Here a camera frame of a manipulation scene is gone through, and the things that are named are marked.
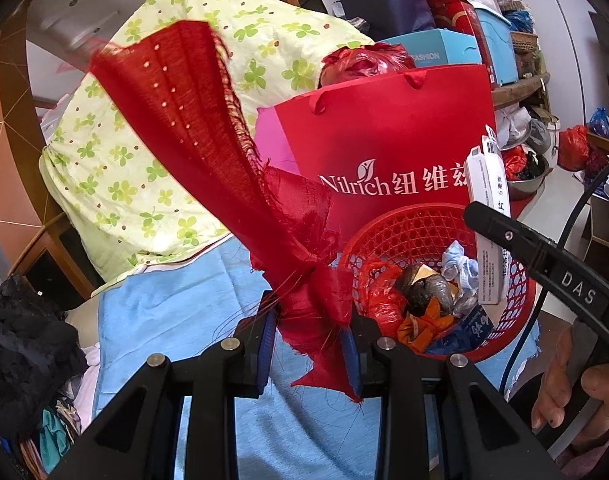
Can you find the person's right hand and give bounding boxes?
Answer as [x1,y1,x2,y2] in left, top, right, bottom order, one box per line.
[532,327,609,454]

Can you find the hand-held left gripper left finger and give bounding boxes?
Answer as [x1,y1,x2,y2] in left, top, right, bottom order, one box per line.
[49,305,278,480]

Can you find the metal bowl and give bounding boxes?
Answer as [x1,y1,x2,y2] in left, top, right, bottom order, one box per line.
[503,149,551,202]

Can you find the light blue towel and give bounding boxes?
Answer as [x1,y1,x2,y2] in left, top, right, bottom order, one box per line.
[97,235,541,480]

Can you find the blue plastic storage bin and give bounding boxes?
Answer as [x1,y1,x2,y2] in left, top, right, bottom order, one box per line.
[475,7,519,86]

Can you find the black plastic bag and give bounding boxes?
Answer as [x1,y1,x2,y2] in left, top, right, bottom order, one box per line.
[402,264,458,318]

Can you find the red gift box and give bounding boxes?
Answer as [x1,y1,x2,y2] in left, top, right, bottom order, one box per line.
[419,0,491,61]

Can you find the white printed box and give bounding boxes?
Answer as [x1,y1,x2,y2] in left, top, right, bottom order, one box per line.
[467,127,510,306]

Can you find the orange wrapper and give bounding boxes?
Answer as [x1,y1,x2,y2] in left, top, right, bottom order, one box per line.
[397,297,458,346]

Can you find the pale pink blanket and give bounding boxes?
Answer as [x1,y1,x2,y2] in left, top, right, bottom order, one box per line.
[77,345,104,423]

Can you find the clover print yellow quilt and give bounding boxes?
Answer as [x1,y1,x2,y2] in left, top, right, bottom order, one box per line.
[38,0,375,281]

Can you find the white plastic scrap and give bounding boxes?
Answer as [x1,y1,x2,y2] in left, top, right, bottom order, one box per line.
[441,240,483,311]

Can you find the black fluffy cloth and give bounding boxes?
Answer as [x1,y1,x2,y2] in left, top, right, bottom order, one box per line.
[0,277,88,431]

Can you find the light blue cardboard box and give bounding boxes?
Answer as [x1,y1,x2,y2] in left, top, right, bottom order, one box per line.
[379,29,486,69]

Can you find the blue printed packet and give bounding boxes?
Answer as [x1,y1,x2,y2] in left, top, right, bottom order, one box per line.
[427,305,495,356]

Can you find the red mesh plastic basket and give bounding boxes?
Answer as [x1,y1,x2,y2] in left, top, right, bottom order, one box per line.
[339,204,538,363]

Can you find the person's right forearm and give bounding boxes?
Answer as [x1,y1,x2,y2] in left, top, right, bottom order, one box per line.
[569,435,609,472]

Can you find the red plastic bag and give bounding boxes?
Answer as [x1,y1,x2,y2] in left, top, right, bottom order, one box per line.
[357,259,410,336]
[557,125,591,172]

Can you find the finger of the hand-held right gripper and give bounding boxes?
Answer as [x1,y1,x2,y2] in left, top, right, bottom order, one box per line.
[463,201,565,281]

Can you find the tied red plastic bag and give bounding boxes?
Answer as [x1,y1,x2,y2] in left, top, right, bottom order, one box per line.
[557,125,591,172]

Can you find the wooden shelf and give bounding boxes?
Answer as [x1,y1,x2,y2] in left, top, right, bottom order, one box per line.
[491,72,551,109]

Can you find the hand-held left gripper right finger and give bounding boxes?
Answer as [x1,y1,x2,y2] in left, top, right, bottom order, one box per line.
[342,311,563,480]

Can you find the blue plastic bag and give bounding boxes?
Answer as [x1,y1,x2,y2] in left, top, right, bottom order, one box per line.
[589,106,609,137]

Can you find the grey cable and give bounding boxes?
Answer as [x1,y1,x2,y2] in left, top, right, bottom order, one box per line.
[549,394,601,457]

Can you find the red woven cloth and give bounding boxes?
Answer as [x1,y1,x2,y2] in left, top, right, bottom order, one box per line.
[89,20,368,403]

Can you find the red paper gift bag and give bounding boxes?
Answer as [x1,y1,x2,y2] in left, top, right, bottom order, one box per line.
[257,62,500,256]

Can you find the teal green cloth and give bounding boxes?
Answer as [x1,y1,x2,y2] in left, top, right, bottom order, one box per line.
[38,406,71,472]

